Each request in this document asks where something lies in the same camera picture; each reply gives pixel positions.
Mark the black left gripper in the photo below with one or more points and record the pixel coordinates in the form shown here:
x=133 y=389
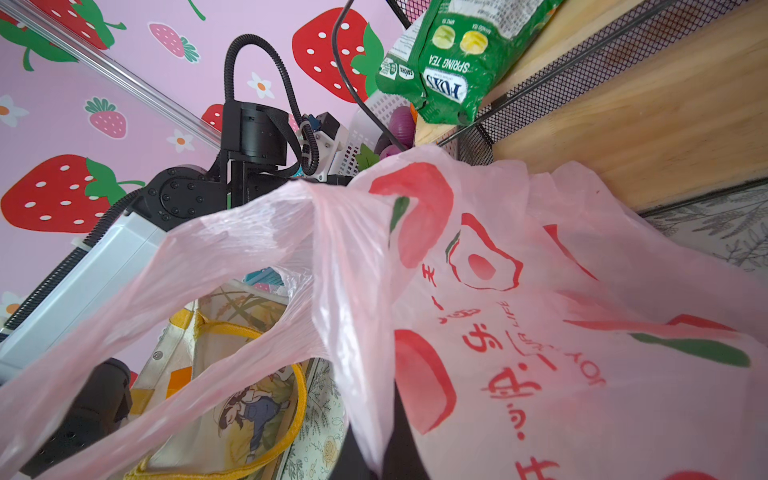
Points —
x=260 y=151

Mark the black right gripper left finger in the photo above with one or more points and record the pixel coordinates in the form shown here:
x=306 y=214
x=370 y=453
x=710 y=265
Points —
x=97 y=411

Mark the white canvas tote bag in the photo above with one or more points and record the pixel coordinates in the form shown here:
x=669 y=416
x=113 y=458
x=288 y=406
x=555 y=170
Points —
x=252 y=424

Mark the pink plastic grocery bag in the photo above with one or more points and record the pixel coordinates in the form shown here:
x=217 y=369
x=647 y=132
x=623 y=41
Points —
x=336 y=249

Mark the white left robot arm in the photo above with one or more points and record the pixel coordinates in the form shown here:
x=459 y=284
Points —
x=126 y=236

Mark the white plastic vegetable basket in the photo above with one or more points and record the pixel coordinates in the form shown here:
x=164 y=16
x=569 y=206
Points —
x=366 y=143

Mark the teal plastic fruit basket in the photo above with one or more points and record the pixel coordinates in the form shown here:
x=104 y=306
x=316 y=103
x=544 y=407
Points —
x=266 y=276

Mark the green snack packet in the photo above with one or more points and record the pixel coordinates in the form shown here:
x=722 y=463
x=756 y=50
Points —
x=457 y=51

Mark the black wire mesh basket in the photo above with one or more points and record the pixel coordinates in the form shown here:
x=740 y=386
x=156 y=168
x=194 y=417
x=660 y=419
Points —
x=665 y=100

